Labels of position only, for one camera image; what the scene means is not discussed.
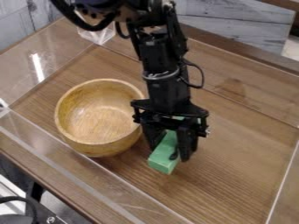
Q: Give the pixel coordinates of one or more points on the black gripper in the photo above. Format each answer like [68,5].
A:
[168,110]

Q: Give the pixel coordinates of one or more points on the green rectangular block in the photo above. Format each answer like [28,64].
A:
[164,157]

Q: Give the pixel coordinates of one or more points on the brown wooden bowl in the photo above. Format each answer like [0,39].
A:
[93,117]

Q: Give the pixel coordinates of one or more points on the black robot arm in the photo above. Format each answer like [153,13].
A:
[148,22]

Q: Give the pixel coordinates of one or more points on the black table leg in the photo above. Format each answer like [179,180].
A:
[36,191]

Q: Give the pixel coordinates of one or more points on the clear acrylic tray wall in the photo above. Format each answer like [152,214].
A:
[93,191]

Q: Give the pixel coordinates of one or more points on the clear acrylic corner bracket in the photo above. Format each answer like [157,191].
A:
[97,37]

